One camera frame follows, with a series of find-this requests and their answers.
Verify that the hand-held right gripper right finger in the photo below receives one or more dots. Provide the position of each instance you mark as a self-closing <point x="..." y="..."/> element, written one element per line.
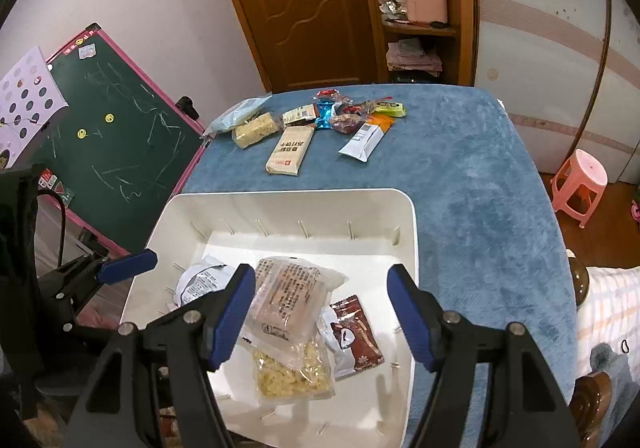
<point x="410" y="320"/>

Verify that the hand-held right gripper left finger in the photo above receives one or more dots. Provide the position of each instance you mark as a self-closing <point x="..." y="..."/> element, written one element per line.
<point x="232" y="318"/>

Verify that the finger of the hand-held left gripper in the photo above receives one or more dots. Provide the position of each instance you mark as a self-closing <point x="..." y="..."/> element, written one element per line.
<point x="125" y="265"/>

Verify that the white plastic tray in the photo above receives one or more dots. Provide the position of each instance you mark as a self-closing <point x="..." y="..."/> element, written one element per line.
<point x="280" y="213"/>

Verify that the beige long cracker packet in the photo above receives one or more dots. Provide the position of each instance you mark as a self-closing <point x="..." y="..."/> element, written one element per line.
<point x="290" y="152"/>

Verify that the light blue snack packet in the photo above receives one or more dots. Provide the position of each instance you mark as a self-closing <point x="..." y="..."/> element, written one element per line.
<point x="232" y="115"/>

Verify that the white snack packet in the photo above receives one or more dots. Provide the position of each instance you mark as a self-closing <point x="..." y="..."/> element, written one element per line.
<point x="361" y="141"/>

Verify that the yellow cracker packet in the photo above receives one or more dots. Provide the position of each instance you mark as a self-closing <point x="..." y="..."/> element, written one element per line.
<point x="255" y="128"/>

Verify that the orange snack packet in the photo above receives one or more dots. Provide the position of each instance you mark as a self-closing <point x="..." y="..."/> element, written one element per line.
<point x="384" y="121"/>

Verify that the dark red candies pack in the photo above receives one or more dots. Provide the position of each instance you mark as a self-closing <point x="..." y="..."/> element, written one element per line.
<point x="345" y="122"/>

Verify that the small beige red-label packet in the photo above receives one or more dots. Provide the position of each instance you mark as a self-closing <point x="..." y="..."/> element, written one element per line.
<point x="299" y="115"/>

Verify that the white round-label packet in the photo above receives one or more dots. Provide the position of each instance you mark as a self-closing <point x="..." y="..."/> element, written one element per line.
<point x="200" y="282"/>

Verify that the clear pink wafer packet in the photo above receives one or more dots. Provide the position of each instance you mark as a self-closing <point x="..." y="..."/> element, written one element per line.
<point x="292" y="295"/>

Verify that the small white foil packet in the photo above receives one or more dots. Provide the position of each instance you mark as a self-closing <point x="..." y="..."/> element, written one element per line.
<point x="331" y="328"/>

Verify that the clear yellow chips packet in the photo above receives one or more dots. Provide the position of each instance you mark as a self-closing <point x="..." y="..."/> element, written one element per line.
<point x="292" y="373"/>

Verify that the black chalkboard clamp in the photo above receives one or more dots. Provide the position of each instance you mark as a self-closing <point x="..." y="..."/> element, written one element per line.
<point x="187" y="106"/>

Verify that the white dotted paper sheet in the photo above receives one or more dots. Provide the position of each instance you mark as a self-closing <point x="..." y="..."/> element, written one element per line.
<point x="27" y="87"/>

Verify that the white checked cloth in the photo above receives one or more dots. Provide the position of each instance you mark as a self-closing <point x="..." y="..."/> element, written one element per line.
<point x="612" y="308"/>

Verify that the green yellow snack packet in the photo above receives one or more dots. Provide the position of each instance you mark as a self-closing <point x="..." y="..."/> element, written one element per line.
<point x="391" y="108"/>

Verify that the grey blue cloth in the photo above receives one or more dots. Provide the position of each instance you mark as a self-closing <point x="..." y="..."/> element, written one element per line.
<point x="617" y="378"/>

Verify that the blue foil candy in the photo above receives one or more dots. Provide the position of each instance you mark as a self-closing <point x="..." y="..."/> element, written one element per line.
<point x="325" y="116"/>

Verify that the pink plastic stool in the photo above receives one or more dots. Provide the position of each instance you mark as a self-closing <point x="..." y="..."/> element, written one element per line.
<point x="582" y="167"/>

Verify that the red candy wrapper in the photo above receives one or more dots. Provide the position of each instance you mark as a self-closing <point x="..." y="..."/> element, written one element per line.
<point x="327" y="93"/>

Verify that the pink toy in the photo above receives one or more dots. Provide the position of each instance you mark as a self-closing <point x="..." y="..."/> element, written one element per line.
<point x="636" y="210"/>

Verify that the folded pink clothes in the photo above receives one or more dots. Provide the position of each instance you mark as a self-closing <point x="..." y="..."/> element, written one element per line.
<point x="412" y="55"/>

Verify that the pale blue wardrobe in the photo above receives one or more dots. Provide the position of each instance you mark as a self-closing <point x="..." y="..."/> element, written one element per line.
<point x="550" y="77"/>

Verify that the brown wooden door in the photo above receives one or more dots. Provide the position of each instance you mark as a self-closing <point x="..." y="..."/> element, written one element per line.
<point x="300" y="12"/>

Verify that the shiny wrappers on shelf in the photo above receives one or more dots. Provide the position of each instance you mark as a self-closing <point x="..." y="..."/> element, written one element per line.
<point x="390" y="5"/>

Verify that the brown wooden shelf unit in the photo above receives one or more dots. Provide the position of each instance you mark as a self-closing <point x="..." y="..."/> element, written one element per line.
<point x="462" y="2"/>

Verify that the green chalkboard pink frame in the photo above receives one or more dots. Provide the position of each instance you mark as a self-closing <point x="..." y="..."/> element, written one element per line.
<point x="130" y="137"/>

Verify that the wooden bed frame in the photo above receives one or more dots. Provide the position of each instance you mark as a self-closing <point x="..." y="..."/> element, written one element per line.
<point x="592" y="403"/>

